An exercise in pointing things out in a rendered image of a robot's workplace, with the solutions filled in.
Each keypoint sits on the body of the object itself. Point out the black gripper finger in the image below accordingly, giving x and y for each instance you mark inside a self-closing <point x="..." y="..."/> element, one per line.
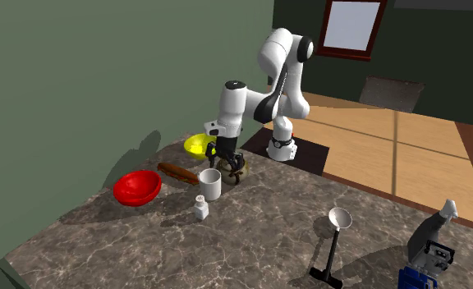
<point x="211" y="153"/>
<point x="235" y="163"/>

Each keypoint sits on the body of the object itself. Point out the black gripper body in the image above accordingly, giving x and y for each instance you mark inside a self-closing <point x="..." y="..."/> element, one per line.
<point x="227" y="146"/>

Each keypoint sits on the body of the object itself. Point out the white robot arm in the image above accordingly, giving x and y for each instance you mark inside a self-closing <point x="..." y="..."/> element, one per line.
<point x="276" y="60"/>

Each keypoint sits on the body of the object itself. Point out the olive round vase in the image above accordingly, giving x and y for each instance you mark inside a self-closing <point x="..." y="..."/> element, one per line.
<point x="227" y="174"/>

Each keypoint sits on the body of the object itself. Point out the yellow bowl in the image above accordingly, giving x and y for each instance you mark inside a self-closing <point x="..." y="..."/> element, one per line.
<point x="196" y="146"/>

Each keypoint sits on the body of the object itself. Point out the white cup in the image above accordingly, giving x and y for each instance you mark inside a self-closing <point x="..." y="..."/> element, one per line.
<point x="210" y="184"/>

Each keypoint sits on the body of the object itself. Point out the brown hot dog sandwich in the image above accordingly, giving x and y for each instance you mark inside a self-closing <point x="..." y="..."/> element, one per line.
<point x="178" y="173"/>

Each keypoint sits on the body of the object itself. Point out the small white shaker bottle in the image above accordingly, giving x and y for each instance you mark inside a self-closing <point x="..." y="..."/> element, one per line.
<point x="201" y="208"/>

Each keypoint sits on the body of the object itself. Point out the dark robot stand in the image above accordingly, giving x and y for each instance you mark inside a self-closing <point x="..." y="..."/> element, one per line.
<point x="300" y="154"/>

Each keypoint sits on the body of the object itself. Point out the red bowl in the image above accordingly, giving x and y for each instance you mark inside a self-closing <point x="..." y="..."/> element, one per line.
<point x="137" y="188"/>

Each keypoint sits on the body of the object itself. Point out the white lamp on black stand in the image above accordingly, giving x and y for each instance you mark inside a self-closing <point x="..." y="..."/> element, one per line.
<point x="333" y="244"/>

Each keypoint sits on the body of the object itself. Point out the red-framed window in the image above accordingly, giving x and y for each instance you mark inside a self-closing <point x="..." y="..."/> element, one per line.
<point x="351" y="26"/>

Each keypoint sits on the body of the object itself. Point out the grey and blue appliance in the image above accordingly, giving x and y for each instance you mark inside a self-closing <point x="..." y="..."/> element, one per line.
<point x="426" y="244"/>

